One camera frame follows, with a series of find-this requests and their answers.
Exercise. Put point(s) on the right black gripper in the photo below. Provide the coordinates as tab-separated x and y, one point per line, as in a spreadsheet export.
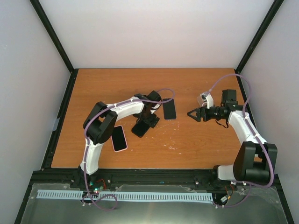
199	114

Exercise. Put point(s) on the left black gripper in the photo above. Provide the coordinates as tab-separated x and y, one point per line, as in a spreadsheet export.
149	121

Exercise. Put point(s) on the blue phone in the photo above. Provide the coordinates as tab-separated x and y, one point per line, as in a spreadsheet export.
169	110

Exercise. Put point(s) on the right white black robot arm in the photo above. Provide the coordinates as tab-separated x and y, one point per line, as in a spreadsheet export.
256	159

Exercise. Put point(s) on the phone in pink case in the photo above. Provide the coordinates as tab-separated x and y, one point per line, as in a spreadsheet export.
118	139

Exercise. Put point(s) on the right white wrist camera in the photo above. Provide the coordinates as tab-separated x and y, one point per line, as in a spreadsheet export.
205	99

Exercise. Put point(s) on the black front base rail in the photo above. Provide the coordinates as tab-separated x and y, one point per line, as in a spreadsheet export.
111	179

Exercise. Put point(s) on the light blue cable duct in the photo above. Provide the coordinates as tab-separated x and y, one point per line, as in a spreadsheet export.
127	196

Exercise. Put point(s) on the left black side rail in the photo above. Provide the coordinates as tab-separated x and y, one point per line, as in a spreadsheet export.
60	116

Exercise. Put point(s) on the left black frame post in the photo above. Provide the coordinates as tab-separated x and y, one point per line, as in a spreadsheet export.
52	34

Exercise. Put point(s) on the black frame post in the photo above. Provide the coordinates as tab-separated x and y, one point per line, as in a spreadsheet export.
52	34
274	8

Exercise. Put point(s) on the right black frame post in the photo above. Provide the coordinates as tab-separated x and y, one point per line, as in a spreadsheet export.
274	8

